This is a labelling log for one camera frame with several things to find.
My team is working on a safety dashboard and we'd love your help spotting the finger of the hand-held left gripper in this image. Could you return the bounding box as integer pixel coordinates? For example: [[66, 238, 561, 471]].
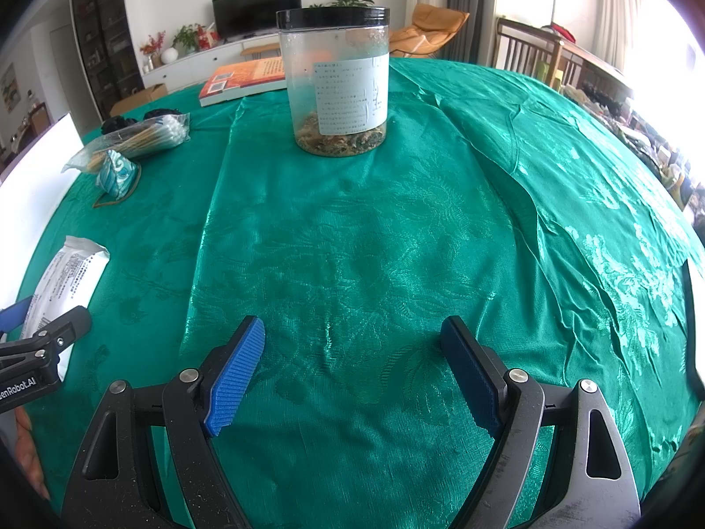
[[0, 296, 35, 337], [33, 306, 92, 365]]

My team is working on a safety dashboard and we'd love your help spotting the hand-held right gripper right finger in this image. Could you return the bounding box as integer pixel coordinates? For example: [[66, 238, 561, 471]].
[[439, 315, 642, 529]]

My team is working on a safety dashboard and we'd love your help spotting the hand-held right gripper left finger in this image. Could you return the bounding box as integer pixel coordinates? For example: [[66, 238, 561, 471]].
[[60, 315, 266, 529]]

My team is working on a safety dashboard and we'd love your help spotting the white wet wipes packet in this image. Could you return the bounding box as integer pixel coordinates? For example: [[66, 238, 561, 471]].
[[19, 236, 111, 381]]

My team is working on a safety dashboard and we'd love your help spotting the person's left hand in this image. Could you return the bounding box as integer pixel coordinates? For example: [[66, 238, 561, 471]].
[[14, 408, 52, 502]]

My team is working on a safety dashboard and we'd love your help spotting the green felt table cover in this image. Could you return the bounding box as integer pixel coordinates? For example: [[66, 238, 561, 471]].
[[25, 85, 287, 508]]

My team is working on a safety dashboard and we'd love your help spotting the shiny green patterned cloth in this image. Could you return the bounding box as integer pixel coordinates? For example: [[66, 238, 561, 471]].
[[179, 58, 705, 513]]

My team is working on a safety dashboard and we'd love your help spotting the teal patterned pouch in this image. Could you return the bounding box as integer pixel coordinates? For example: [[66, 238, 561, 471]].
[[93, 149, 142, 209]]

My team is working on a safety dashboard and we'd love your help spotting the white board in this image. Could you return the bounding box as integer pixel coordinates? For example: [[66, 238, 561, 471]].
[[0, 113, 83, 188]]

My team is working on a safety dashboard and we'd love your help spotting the bag of cotton swabs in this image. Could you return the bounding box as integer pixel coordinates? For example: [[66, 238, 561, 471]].
[[63, 113, 191, 174]]

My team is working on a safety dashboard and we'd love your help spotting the cardboard box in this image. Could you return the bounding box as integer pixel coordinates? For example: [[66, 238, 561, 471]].
[[110, 84, 169, 118]]

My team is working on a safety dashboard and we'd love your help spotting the white television cabinet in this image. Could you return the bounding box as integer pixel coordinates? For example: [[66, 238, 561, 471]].
[[140, 33, 282, 94]]

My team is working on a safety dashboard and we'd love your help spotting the white vase with red flowers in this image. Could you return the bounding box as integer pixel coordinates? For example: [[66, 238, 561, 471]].
[[139, 31, 180, 64]]

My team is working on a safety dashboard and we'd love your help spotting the dark display cabinet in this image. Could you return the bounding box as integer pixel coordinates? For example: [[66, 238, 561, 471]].
[[69, 0, 145, 122]]

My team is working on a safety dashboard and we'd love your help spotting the orange book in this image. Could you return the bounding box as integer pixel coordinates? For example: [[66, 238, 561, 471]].
[[199, 58, 287, 107]]

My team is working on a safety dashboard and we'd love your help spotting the bushy potted plant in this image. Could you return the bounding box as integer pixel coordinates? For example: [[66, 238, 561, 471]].
[[173, 23, 204, 55]]

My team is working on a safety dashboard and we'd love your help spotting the clear jar with black lid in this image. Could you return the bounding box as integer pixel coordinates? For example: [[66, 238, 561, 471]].
[[275, 7, 391, 158]]

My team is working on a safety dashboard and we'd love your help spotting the wooden chair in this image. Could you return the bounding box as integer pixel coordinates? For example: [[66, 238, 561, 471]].
[[496, 16, 634, 100]]

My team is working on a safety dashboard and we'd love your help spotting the orange lounge chair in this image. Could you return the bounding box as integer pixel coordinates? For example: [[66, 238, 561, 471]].
[[388, 4, 470, 59]]

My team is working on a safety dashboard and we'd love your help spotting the black television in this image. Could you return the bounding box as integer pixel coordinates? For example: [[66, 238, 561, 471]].
[[212, 0, 302, 39]]

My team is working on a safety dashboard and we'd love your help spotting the grey curtain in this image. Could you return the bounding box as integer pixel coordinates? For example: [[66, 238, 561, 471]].
[[447, 0, 486, 64]]

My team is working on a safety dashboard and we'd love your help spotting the framed wall picture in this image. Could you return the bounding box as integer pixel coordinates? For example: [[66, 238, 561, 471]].
[[0, 63, 22, 114]]

